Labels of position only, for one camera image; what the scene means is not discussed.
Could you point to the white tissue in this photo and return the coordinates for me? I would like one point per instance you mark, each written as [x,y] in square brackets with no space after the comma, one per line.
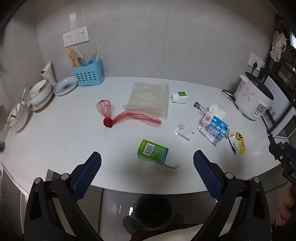
[216,110]

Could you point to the green cardboard carton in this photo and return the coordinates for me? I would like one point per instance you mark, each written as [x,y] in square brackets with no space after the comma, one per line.
[152,150]

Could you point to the white microwave oven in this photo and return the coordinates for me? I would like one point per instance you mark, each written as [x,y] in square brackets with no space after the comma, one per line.
[277,97]

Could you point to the black trash bin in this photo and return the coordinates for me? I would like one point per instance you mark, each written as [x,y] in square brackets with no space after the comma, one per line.
[152,210]

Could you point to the small white bowl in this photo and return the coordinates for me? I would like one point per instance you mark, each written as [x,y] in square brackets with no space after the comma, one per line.
[39,87]

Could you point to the bundle of wooden chopsticks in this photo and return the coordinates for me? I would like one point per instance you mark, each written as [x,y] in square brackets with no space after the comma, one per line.
[71,58]

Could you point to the person's right hand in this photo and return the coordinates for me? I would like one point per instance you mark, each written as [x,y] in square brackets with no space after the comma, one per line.
[285,208]

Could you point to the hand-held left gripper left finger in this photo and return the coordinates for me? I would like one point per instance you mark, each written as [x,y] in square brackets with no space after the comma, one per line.
[89,176]

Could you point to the blue plastic utensil holder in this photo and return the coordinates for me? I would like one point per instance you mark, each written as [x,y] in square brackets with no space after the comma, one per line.
[89,74]

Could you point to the cream hanging mesh bag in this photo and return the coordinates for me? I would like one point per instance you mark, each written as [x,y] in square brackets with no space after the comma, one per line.
[277,46]

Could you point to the black power plug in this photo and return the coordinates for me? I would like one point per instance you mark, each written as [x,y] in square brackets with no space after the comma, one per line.
[254,66]

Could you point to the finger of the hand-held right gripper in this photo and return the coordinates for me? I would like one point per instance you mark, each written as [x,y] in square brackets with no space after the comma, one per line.
[274,146]
[290,149]

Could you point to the black metal rack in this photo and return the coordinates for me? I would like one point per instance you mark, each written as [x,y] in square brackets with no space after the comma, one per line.
[269,62]

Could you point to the metal spoon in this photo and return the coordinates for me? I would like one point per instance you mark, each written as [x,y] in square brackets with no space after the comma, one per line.
[82,61]

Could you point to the yellow snack wrapper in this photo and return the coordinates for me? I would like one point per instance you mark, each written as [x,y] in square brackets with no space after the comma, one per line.
[238,141]

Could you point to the blue and white packet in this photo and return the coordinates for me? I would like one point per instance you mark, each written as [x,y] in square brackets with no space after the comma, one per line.
[217,127]

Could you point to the blue-rimmed white plate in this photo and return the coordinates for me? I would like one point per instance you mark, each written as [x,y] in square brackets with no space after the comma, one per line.
[39,107]

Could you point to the purple stick sachet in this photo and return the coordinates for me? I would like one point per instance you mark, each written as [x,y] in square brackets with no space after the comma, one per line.
[200,107]

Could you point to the round wooden trivet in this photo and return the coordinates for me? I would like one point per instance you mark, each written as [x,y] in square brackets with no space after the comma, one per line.
[46,107]

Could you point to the red mesh net bag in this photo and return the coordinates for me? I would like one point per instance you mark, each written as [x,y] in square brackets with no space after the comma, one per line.
[108,122]

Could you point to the large white bowl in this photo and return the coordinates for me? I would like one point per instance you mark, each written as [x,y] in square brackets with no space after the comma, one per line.
[42,97]

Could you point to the white double wall socket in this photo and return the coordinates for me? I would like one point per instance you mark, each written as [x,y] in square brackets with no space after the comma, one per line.
[256,59]

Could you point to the clear bubble wrap sheet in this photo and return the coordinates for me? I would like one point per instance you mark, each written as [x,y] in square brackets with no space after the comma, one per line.
[148,97]

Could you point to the clear bag with beads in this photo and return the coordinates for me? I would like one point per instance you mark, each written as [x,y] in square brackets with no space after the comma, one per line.
[185,131]

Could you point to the white plastic chopstick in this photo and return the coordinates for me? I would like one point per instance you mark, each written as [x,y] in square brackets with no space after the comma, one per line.
[91,54]
[97,53]

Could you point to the white striped bowl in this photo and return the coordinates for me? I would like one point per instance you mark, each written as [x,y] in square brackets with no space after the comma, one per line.
[18,118]

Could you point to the white green-label pill bottle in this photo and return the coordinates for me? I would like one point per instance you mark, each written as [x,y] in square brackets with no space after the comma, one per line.
[181,98]

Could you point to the white flowered rice cooker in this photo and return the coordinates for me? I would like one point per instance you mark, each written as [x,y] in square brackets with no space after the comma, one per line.
[249,95]

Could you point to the blue patterned plate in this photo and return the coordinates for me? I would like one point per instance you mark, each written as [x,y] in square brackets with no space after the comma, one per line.
[66,85]

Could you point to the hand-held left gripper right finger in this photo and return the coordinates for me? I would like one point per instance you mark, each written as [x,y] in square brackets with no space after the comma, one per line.
[208,176]

